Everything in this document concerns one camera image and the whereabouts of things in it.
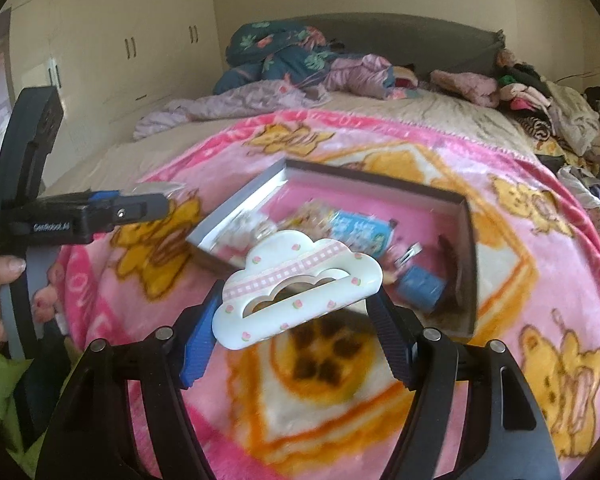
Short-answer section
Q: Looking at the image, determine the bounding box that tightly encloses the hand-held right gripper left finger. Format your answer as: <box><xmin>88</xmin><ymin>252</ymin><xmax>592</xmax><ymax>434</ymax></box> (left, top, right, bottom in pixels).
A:
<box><xmin>35</xmin><ymin>280</ymin><xmax>226</xmax><ymax>480</ymax></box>

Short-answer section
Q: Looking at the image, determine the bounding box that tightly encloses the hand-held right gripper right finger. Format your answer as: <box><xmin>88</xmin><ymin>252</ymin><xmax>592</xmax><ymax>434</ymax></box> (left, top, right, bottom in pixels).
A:
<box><xmin>365</xmin><ymin>292</ymin><xmax>563</xmax><ymax>480</ymax></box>

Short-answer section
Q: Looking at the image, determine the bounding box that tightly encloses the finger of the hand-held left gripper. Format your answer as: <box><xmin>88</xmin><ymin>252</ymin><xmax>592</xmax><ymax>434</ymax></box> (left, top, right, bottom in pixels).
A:
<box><xmin>87</xmin><ymin>189</ymin><xmax>131</xmax><ymax>208</ymax></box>
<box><xmin>100</xmin><ymin>192</ymin><xmax>173</xmax><ymax>234</ymax></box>

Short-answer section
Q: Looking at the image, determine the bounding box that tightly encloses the shallow cardboard box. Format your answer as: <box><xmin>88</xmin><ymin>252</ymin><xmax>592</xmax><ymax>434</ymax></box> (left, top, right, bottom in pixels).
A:
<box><xmin>186</xmin><ymin>157</ymin><xmax>480</xmax><ymax>338</ymax></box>

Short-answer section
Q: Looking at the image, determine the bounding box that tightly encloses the white cloud hair claw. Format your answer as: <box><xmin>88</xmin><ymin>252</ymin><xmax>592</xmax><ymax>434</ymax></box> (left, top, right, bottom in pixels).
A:
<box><xmin>211</xmin><ymin>230</ymin><xmax>383</xmax><ymax>350</ymax></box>

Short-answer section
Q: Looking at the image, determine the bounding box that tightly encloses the person's left forearm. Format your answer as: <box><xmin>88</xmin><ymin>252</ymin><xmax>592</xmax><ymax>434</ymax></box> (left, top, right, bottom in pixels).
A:
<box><xmin>0</xmin><ymin>330</ymin><xmax>46</xmax><ymax>461</ymax></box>

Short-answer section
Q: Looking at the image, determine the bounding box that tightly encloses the person's left hand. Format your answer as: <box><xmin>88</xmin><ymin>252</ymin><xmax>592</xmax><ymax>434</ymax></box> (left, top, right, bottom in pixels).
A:
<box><xmin>0</xmin><ymin>255</ymin><xmax>68</xmax><ymax>343</ymax></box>

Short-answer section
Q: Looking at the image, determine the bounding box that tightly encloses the small blue box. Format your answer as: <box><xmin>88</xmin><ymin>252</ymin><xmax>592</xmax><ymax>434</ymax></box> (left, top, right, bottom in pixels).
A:
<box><xmin>397</xmin><ymin>265</ymin><xmax>446</xmax><ymax>311</ymax></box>

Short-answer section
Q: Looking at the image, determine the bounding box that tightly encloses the small metal hair clip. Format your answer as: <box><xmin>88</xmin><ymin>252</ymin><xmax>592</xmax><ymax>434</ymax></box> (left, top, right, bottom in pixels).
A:
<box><xmin>394</xmin><ymin>241</ymin><xmax>425</xmax><ymax>267</ymax></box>

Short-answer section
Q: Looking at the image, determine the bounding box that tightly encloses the blue printed card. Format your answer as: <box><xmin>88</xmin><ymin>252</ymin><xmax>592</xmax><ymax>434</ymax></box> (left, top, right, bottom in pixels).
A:
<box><xmin>330</xmin><ymin>212</ymin><xmax>396</xmax><ymax>261</ymax></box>

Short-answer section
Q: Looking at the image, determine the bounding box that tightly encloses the lilac quilt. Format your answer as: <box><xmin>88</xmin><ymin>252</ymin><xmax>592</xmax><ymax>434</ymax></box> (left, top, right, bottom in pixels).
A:
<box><xmin>132</xmin><ymin>80</ymin><xmax>331</xmax><ymax>142</ymax></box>

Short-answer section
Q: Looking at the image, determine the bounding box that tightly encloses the cream wardrobe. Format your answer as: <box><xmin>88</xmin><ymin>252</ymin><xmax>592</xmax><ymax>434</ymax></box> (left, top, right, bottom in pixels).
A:
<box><xmin>7</xmin><ymin>0</ymin><xmax>221</xmax><ymax>181</ymax></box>

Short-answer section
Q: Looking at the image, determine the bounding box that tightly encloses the pink bear printed blanket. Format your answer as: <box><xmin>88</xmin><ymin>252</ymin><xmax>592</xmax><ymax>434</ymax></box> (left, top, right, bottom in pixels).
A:
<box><xmin>62</xmin><ymin>107</ymin><xmax>600</xmax><ymax>480</ymax></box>

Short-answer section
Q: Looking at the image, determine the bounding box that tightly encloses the dark floral quilt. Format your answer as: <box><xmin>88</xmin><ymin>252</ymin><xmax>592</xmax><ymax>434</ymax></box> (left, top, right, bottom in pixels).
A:
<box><xmin>214</xmin><ymin>21</ymin><xmax>346</xmax><ymax>96</ymax></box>

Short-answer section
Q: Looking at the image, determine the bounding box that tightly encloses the beige bed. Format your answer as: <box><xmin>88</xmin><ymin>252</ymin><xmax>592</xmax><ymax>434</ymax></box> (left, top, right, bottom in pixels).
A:
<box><xmin>45</xmin><ymin>80</ymin><xmax>536</xmax><ymax>196</ymax></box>

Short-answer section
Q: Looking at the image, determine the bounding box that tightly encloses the lilac padded jacket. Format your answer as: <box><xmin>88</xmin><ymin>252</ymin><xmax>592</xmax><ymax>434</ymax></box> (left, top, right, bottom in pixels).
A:
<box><xmin>322</xmin><ymin>54</ymin><xmax>398</xmax><ymax>101</ymax></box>

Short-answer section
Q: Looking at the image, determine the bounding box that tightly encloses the pink fuzzy garment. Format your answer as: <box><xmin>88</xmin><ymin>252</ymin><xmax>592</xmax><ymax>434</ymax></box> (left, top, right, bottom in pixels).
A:
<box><xmin>430</xmin><ymin>69</ymin><xmax>501</xmax><ymax>108</ymax></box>

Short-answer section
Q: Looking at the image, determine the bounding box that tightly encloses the pile of clothes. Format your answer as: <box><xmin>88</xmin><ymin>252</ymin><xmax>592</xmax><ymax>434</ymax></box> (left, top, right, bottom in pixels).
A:
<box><xmin>495</xmin><ymin>47</ymin><xmax>600</xmax><ymax>211</ymax></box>

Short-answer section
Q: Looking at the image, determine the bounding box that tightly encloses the grey bed headboard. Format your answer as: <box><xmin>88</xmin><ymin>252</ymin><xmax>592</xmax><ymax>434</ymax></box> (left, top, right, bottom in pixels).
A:
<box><xmin>260</xmin><ymin>12</ymin><xmax>506</xmax><ymax>86</ymax></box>

